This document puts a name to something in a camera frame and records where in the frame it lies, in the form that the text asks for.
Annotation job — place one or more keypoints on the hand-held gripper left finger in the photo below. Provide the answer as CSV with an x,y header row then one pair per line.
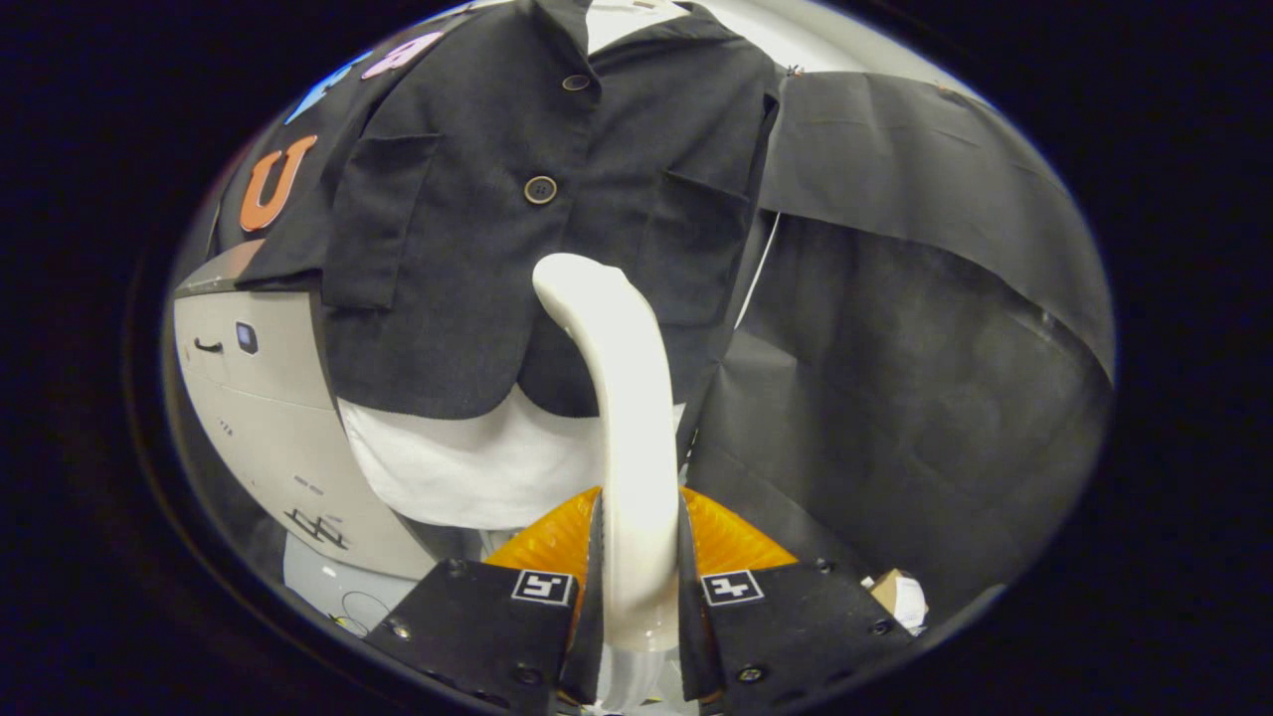
x,y
591,646

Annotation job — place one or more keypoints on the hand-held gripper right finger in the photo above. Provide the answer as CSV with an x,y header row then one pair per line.
x,y
696,646

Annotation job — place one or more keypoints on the black button jacket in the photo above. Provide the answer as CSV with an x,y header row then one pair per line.
x,y
467,278

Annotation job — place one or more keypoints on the small cardboard box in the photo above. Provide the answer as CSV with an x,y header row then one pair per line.
x,y
900,597

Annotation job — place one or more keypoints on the white mannequin on stand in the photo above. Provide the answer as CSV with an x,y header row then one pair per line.
x,y
477,467

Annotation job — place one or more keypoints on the black backdrop cloth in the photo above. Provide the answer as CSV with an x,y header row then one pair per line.
x,y
915,398

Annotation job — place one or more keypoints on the beige cabinet with grey top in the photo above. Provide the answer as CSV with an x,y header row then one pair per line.
x,y
269,428

